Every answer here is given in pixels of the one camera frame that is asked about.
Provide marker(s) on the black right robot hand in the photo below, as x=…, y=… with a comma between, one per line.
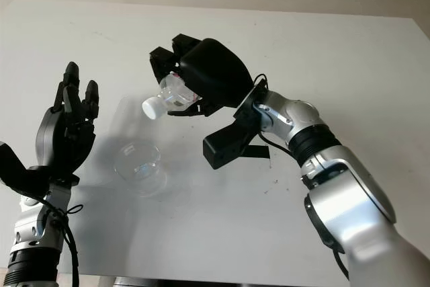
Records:
x=215, y=72

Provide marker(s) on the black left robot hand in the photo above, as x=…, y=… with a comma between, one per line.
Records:
x=57, y=139

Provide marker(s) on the clear water bottle red label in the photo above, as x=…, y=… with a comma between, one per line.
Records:
x=171, y=93

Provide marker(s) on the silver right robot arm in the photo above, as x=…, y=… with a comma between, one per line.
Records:
x=349, y=206

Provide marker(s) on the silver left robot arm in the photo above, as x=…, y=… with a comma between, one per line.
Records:
x=33, y=226

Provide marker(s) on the clear plastic cup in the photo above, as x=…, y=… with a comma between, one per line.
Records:
x=141, y=169

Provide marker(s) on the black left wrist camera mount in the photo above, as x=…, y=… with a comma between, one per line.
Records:
x=16, y=172

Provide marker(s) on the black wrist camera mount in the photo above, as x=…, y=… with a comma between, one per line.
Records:
x=16, y=172
x=225, y=146

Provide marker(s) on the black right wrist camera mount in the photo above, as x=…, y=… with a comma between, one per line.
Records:
x=225, y=146

